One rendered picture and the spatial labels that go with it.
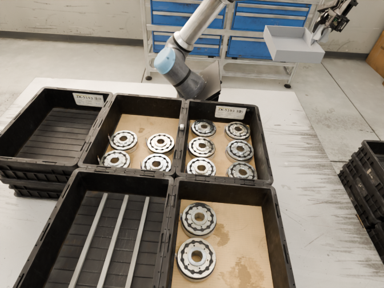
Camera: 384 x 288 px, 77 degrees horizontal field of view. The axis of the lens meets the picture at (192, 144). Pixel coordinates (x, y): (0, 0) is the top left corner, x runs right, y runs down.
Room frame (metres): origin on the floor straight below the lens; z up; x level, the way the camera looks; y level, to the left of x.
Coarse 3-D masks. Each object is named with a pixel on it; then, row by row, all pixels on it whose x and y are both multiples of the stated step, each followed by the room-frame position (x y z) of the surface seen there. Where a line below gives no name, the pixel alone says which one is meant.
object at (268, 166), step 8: (216, 104) 0.81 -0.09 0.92; (224, 104) 0.81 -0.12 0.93; (232, 104) 0.82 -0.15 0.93; (240, 104) 0.82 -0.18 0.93; (248, 104) 0.83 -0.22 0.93; (184, 112) 0.74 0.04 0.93; (256, 112) 0.78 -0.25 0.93; (184, 120) 0.69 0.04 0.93; (184, 128) 0.66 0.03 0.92; (184, 136) 0.60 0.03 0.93; (264, 136) 0.64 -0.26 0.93; (264, 144) 0.60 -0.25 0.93; (264, 152) 0.56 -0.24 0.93; (176, 168) 0.46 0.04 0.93; (176, 176) 0.44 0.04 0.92; (184, 176) 0.43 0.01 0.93; (192, 176) 0.43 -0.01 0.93; (200, 176) 0.44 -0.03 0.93; (208, 176) 0.44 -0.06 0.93; (216, 176) 0.44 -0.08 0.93; (272, 176) 0.46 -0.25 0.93; (272, 184) 0.44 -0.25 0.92
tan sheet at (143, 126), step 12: (120, 120) 0.77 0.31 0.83; (132, 120) 0.78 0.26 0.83; (144, 120) 0.79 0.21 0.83; (156, 120) 0.79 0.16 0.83; (168, 120) 0.80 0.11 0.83; (144, 132) 0.71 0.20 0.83; (156, 132) 0.72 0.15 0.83; (168, 132) 0.72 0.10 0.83; (144, 144) 0.64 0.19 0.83; (132, 156) 0.58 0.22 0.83; (144, 156) 0.58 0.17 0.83
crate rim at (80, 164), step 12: (132, 96) 0.82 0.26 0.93; (144, 96) 0.82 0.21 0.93; (156, 96) 0.83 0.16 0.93; (108, 108) 0.72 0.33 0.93; (180, 120) 0.69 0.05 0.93; (96, 132) 0.59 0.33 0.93; (180, 132) 0.62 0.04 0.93; (84, 156) 0.48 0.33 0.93; (96, 168) 0.43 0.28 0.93; (108, 168) 0.44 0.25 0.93; (120, 168) 0.44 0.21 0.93; (132, 168) 0.45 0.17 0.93
